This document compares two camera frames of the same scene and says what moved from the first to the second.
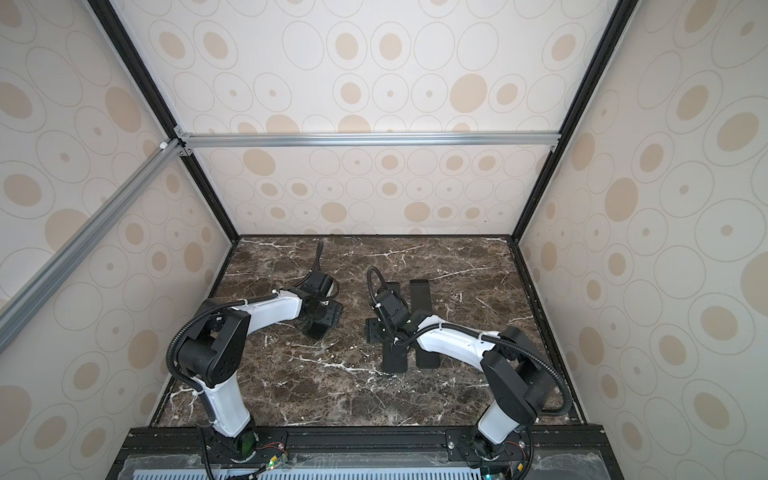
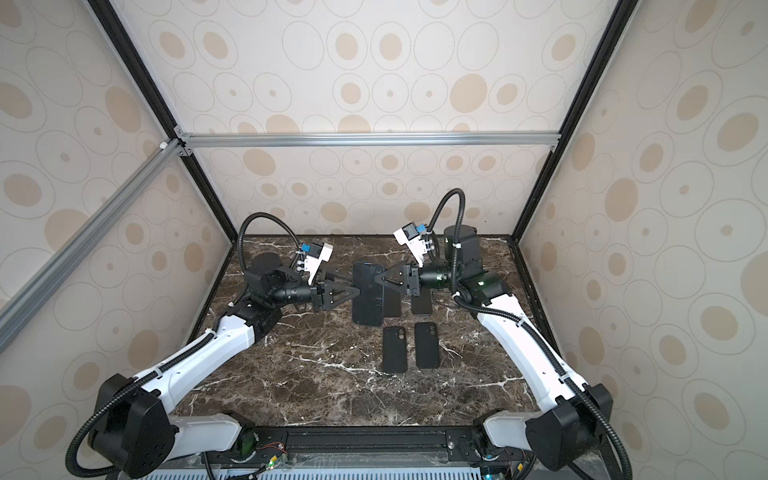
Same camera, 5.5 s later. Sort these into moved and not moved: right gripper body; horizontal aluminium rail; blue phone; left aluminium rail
Moved: right gripper body
Not moved: horizontal aluminium rail; left aluminium rail; blue phone
